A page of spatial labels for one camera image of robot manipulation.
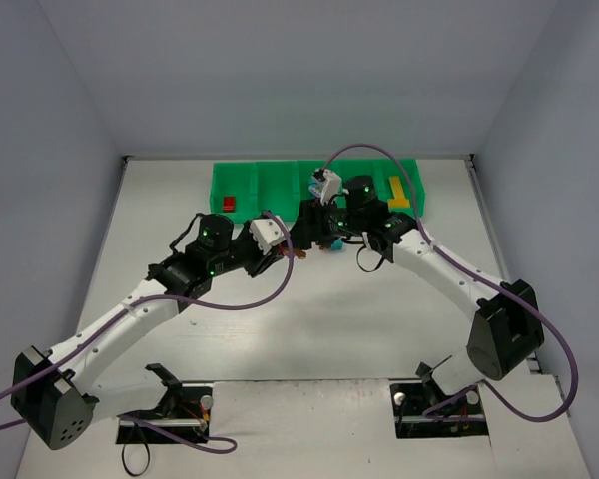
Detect teal printed round lego brick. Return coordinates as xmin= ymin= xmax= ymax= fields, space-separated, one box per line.
xmin=308 ymin=184 xmax=321 ymax=198

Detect long yellow lego plate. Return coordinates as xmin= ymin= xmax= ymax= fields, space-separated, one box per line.
xmin=387 ymin=176 xmax=411 ymax=209

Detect red curved lego brick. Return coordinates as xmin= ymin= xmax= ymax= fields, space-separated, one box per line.
xmin=222 ymin=196 xmax=237 ymax=213

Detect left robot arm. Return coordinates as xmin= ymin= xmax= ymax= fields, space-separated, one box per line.
xmin=7 ymin=211 xmax=294 ymax=450

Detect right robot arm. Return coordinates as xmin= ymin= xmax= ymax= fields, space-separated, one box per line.
xmin=291 ymin=170 xmax=545 ymax=396

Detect green five-compartment bin tray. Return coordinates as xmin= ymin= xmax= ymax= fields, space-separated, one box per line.
xmin=209 ymin=159 xmax=425 ymax=224

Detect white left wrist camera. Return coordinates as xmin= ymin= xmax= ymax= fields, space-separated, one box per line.
xmin=249 ymin=211 xmax=289 ymax=254

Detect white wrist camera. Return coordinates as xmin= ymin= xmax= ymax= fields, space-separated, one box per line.
xmin=249 ymin=211 xmax=289 ymax=254
xmin=308 ymin=169 xmax=342 ymax=205

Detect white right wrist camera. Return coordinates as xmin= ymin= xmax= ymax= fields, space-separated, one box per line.
xmin=308 ymin=169 xmax=342 ymax=205

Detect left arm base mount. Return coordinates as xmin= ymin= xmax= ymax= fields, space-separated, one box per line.
xmin=115 ymin=363 xmax=214 ymax=446

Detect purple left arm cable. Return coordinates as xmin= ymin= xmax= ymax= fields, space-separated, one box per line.
xmin=0 ymin=212 xmax=296 ymax=454

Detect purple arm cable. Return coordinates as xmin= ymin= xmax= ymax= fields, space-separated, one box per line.
xmin=0 ymin=212 xmax=296 ymax=454
xmin=321 ymin=144 xmax=579 ymax=423

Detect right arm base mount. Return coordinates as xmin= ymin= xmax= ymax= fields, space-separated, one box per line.
xmin=389 ymin=363 xmax=489 ymax=440

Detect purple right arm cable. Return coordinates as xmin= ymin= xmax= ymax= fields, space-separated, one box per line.
xmin=321 ymin=144 xmax=579 ymax=423

